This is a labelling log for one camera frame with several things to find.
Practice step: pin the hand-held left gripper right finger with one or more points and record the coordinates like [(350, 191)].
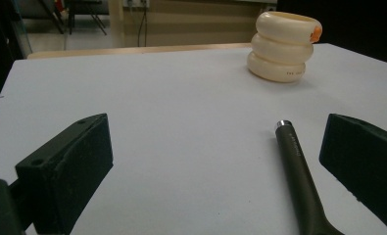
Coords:
[(364, 163)]

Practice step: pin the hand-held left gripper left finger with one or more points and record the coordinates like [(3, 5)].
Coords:
[(67, 173)]

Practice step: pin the cream ringed utensil holder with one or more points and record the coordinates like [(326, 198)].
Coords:
[(280, 52)]

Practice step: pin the black tripod stand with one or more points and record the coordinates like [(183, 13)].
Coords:
[(96, 19)]

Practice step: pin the wooden shelf unit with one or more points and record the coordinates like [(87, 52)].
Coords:
[(194, 23)]

